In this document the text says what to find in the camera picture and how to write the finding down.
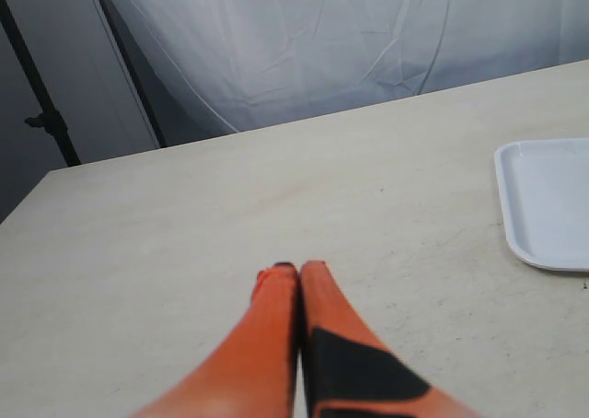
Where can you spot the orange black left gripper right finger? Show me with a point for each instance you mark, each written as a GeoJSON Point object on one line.
{"type": "Point", "coordinates": [349, 371]}

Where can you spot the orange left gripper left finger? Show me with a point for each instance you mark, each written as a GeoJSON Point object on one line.
{"type": "Point", "coordinates": [252, 372]}

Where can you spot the white rectangular plastic tray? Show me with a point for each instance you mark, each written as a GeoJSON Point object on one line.
{"type": "Point", "coordinates": [543, 192]}

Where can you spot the white backdrop cloth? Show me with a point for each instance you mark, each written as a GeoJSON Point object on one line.
{"type": "Point", "coordinates": [214, 67]}

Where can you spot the black stand pole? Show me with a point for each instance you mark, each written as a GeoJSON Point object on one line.
{"type": "Point", "coordinates": [49, 119]}

